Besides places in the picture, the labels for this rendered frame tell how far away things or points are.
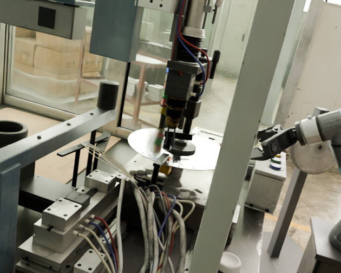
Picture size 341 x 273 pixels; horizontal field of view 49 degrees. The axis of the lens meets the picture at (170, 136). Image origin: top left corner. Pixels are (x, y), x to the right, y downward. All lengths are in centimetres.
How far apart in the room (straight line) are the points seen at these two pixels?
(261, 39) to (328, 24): 372
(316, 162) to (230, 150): 177
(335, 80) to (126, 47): 348
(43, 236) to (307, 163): 162
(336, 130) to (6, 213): 82
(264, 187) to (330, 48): 297
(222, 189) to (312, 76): 372
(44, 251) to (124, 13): 57
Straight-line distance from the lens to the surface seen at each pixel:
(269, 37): 45
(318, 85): 421
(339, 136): 108
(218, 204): 50
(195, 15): 94
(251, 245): 119
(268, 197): 137
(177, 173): 121
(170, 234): 88
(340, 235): 135
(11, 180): 77
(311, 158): 220
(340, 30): 419
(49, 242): 90
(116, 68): 171
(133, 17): 91
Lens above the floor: 136
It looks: 19 degrees down
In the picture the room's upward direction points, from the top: 12 degrees clockwise
